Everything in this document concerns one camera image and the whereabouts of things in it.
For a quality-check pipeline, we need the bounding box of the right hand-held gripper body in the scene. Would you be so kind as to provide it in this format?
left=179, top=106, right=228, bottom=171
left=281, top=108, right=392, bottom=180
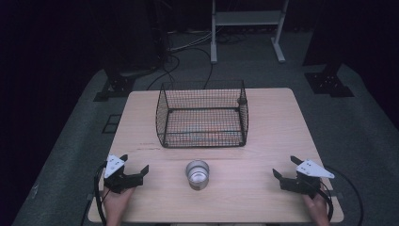
left=279, top=158, right=336, bottom=199

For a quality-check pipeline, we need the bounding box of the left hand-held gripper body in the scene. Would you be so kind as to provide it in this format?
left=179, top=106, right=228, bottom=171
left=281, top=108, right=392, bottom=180
left=103, top=153, right=145, bottom=194

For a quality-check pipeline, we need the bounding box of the black wire mesh basket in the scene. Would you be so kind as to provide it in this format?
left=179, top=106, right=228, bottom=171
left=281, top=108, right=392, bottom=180
left=155, top=80, right=249, bottom=149

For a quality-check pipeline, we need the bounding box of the silver metal cup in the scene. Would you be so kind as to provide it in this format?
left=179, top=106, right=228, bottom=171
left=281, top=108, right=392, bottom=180
left=185, top=159, right=210, bottom=191

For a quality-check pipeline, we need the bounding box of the person's left hand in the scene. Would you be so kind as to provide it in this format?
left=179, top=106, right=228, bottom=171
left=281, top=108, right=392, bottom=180
left=103, top=186, right=136, bottom=226

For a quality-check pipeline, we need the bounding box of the person's right hand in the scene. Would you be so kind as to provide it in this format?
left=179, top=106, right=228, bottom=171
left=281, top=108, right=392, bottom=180
left=302, top=191, right=331, bottom=226

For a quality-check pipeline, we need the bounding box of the black stand base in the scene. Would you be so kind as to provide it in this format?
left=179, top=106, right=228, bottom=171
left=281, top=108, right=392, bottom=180
left=93, top=70, right=136, bottom=103
left=303, top=61, right=356, bottom=99

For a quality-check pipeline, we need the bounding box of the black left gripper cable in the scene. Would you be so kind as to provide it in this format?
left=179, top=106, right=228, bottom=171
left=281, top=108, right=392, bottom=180
left=93, top=161, right=109, bottom=226

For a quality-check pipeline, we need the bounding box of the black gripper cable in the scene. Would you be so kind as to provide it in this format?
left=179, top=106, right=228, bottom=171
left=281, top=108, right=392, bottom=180
left=316, top=165, right=365, bottom=226
left=93, top=161, right=109, bottom=226

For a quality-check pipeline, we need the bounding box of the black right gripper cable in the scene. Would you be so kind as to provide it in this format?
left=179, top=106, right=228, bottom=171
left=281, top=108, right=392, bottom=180
left=316, top=165, right=365, bottom=226

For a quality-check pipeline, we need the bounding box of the black floor cable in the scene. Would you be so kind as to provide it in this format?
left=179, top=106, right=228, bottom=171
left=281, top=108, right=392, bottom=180
left=146, top=46, right=215, bottom=91

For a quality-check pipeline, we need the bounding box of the white floor cable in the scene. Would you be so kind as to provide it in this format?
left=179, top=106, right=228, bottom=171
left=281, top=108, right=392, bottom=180
left=168, top=30, right=215, bottom=53

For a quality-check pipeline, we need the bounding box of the white metal stand frame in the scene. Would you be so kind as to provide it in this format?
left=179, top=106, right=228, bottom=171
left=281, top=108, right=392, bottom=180
left=210, top=0, right=290, bottom=65

